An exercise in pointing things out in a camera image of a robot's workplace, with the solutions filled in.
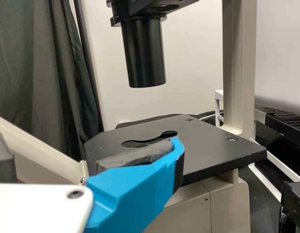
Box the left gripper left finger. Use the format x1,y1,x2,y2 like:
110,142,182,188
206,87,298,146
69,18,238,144
0,125,16,183

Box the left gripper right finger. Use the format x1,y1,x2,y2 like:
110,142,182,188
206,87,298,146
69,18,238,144
84,135,185,231

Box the cream microscope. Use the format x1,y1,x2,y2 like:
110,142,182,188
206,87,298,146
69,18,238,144
0,0,268,233

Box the black platform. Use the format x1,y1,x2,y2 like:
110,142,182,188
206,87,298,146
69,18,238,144
255,112,300,156
280,181,300,233

